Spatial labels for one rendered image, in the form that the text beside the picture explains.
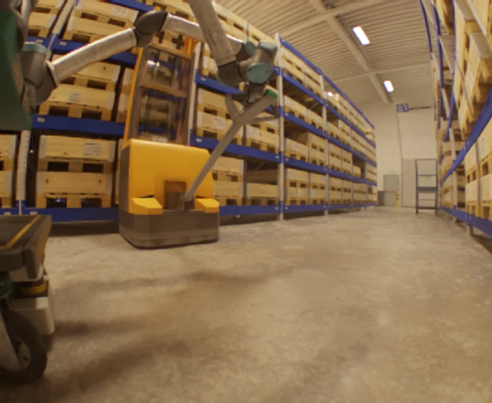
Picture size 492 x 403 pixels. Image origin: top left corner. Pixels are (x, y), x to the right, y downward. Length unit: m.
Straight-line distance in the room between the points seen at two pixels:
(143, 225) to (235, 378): 1.36
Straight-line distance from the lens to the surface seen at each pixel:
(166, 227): 1.76
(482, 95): 2.07
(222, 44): 0.97
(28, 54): 1.05
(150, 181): 1.88
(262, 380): 0.56
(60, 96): 2.62
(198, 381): 0.56
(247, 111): 1.31
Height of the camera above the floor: 0.40
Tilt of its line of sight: 1 degrees down
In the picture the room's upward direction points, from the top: 1 degrees clockwise
